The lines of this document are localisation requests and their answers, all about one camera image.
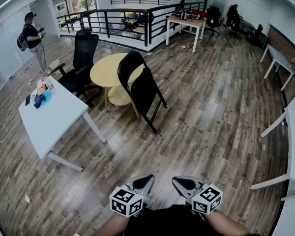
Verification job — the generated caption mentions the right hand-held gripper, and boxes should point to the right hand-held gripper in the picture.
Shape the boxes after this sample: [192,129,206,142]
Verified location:
[172,176,223,215]

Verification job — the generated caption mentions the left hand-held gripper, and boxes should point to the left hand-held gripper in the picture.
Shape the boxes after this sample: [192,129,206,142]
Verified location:
[110,174,155,217]

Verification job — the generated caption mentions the black folding chair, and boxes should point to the black folding chair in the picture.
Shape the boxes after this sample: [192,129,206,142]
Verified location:
[117,51,168,135]

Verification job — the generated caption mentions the person's right forearm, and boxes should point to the person's right forearm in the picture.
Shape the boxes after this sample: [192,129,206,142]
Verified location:
[203,209,251,236]

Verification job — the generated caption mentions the person's left forearm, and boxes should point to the person's left forearm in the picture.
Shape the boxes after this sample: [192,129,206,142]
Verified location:
[93,211,129,236]

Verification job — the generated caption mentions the black mesh office chair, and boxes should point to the black mesh office chair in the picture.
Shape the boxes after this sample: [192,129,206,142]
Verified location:
[50,28,104,108]

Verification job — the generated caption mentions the person's black shirt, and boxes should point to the person's black shirt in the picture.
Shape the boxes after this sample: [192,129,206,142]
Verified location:
[124,204,261,236]

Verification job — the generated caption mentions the round yellow wooden table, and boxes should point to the round yellow wooden table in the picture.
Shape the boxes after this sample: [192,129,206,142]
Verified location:
[89,53,145,119]

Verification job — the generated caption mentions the blue cloth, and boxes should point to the blue cloth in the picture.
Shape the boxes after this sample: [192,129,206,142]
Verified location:
[34,89,52,109]

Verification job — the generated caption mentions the orange and white bottles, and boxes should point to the orange and white bottles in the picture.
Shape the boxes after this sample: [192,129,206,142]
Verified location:
[36,80,47,93]

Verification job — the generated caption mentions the white narrow table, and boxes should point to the white narrow table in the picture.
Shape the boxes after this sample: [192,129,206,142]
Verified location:
[260,44,295,92]

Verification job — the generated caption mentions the white table with wooden top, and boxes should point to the white table with wooden top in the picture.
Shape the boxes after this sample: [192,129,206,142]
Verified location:
[166,15,207,54]

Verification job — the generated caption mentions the red cloth bag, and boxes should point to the red cloth bag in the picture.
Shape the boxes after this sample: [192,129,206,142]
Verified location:
[190,8,208,18]

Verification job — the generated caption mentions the large glass window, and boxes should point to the large glass window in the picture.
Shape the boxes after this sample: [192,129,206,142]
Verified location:
[55,0,98,32]

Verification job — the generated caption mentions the white cable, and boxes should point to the white cable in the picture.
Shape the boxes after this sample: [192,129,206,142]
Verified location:
[0,89,22,154]

